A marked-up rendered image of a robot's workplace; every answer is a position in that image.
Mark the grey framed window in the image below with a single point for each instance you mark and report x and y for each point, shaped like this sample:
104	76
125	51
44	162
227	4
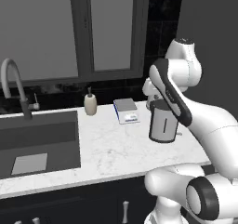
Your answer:
83	32

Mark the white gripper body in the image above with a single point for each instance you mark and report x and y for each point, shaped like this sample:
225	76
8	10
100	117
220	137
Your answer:
151	89

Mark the dark grey sink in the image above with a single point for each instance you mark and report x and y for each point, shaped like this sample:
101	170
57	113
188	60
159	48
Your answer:
40	141

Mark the grey cylindrical kettle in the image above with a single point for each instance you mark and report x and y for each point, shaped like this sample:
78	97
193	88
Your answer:
162	125

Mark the dark tall cabinet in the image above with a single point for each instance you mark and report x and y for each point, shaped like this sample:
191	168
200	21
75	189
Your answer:
214	32

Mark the beige soap dispenser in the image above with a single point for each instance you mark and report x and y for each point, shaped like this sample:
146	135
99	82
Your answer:
90	104

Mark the grey curved tap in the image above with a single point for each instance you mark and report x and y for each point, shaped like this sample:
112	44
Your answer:
15	79

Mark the white blue kitchen scale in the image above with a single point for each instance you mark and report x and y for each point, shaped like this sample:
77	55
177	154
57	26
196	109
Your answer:
126	110

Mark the dark cupboard door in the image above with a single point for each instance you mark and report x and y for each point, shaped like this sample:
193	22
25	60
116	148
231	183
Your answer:
138	203
62	207

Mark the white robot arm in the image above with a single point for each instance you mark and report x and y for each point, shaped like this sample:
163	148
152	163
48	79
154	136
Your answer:
214	131

